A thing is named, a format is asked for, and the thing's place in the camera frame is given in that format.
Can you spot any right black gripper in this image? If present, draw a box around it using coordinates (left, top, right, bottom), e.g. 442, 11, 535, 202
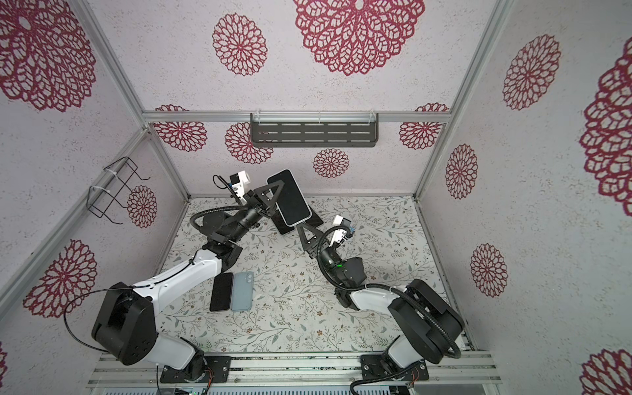
304, 224, 347, 290

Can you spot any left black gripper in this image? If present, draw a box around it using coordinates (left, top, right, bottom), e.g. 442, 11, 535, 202
229, 180, 285, 245

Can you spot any grey phone case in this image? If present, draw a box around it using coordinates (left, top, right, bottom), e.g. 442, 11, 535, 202
230, 272, 254, 312

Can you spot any black phone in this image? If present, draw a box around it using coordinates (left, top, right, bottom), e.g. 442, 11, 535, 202
209, 273, 234, 312
305, 208, 324, 228
267, 169, 312, 226

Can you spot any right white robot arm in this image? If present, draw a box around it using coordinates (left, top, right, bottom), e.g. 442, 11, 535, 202
297, 225, 464, 380

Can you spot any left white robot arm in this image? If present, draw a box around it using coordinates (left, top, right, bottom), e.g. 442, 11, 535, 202
92, 181, 285, 375

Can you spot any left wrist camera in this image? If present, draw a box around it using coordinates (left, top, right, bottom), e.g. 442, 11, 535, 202
230, 171, 250, 199

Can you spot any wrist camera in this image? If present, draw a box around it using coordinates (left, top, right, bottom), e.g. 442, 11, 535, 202
329, 215, 354, 246
230, 171, 250, 199

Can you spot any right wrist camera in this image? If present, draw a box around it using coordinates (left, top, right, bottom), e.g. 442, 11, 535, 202
329, 215, 354, 246

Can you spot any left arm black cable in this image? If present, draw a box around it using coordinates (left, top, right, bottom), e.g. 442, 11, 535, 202
63, 173, 248, 354

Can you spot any grey slotted wall shelf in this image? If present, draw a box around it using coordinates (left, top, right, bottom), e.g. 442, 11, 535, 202
250, 113, 380, 148

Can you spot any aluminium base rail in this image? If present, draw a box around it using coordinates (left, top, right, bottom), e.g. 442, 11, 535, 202
86, 351, 502, 389

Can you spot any black wire wall basket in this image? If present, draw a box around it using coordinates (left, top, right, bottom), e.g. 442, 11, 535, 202
85, 156, 150, 225

